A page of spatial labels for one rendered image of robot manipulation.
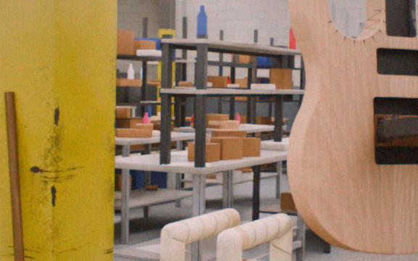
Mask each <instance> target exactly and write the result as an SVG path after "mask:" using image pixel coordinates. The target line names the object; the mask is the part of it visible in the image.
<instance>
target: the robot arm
mask: <svg viewBox="0 0 418 261"><path fill-rule="evenodd" d="M414 136H418V117H408V118H400V119H398V115H391V119H386V120H378V121H377V140H378V141H383V140H393V139H402V137H414Z"/></svg>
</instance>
